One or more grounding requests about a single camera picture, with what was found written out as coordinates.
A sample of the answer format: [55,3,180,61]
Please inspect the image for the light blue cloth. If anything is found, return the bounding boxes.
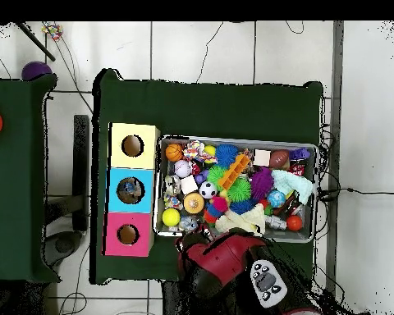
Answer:
[273,170,316,208]

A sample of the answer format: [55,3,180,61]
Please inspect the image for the blue spiky ball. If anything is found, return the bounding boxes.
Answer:
[214,144,242,169]

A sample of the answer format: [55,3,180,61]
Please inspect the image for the black power cable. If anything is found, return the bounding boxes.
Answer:
[318,185,394,201]

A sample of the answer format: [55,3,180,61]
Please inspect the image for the small colourful item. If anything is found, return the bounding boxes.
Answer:
[42,22,64,42]

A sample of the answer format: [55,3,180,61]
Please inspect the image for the small black white soccer ball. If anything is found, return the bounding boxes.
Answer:
[199,180,218,200]

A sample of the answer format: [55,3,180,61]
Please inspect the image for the black stick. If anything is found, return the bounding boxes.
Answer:
[12,21,57,62]

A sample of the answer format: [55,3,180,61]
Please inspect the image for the grey round base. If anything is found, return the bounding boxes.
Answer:
[44,231,86,267]

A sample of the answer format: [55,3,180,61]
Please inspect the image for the green spiky ball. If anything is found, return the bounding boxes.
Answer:
[226,178,254,204]

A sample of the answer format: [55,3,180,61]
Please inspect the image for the small orange basketball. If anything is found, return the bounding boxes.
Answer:
[165,143,186,163]

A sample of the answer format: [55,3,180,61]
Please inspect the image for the yellow green ball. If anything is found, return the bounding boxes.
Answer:
[162,208,182,228]

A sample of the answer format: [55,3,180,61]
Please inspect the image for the dark green side table cloth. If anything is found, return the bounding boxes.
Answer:
[0,71,59,285]

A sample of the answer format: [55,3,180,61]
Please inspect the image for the purple round object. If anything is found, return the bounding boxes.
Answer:
[21,61,54,82]

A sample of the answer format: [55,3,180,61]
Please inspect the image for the black upright bar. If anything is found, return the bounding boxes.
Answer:
[72,114,92,232]

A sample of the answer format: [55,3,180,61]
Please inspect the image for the cream knitted cloth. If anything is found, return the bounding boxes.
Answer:
[213,203,267,237]

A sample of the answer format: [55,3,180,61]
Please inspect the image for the clear shallow mesh bin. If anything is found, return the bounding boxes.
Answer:
[154,133,319,244]

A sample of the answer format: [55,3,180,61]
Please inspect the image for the wooden box three holes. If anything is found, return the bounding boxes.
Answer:
[104,122,162,257]

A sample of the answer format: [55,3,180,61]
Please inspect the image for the purple spiky ball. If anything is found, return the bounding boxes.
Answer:
[252,167,277,201]

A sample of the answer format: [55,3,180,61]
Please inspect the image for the brown toy football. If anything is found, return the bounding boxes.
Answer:
[271,149,292,170]

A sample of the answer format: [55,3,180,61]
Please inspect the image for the orange toy brick round studs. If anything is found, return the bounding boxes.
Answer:
[218,153,252,191]

